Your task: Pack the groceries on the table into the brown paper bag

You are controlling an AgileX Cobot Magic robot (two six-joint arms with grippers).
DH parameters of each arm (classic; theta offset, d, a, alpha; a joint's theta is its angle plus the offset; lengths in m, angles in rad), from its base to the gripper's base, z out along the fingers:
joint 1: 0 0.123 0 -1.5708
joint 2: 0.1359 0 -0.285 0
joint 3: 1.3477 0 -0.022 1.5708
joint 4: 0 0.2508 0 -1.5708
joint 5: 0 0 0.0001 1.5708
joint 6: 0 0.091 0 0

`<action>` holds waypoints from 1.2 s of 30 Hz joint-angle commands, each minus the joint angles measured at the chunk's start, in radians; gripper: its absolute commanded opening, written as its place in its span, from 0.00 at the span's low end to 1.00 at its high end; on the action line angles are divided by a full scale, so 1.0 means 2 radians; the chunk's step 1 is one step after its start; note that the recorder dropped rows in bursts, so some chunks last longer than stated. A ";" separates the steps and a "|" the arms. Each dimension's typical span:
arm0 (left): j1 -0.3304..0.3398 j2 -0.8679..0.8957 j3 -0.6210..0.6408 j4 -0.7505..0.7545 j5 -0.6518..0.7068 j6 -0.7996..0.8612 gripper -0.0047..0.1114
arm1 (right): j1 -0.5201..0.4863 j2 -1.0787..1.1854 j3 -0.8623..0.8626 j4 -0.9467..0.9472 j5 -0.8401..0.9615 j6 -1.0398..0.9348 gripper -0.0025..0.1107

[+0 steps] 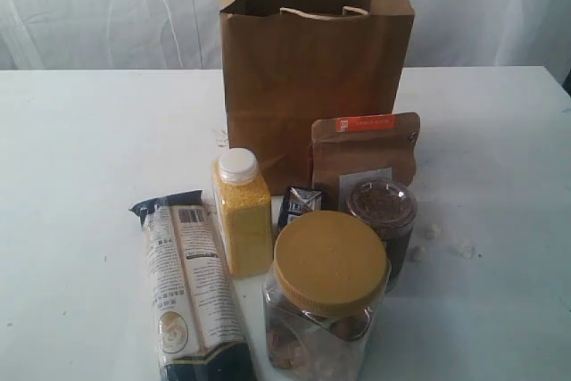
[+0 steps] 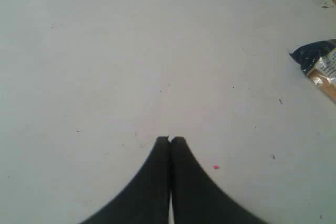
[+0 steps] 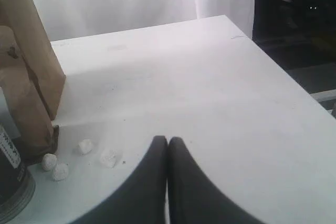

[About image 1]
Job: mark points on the yellow millet plastic bottle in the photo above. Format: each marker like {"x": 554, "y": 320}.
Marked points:
{"x": 243, "y": 205}

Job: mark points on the brown pouch orange label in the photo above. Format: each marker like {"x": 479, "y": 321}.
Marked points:
{"x": 358, "y": 144}

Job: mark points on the dark grain clear jar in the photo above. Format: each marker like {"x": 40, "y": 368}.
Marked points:
{"x": 390, "y": 209}

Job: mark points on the brown paper bag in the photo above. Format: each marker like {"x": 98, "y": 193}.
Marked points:
{"x": 288, "y": 63}

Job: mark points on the small dark blue sachet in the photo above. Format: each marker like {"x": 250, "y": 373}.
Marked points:
{"x": 296, "y": 202}

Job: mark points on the clear jar yellow lid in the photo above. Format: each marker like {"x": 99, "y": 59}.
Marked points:
{"x": 321, "y": 295}

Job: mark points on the noodle pack black ends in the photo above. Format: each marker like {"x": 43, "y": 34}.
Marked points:
{"x": 198, "y": 329}

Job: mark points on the white backdrop curtain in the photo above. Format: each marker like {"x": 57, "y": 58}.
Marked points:
{"x": 184, "y": 34}

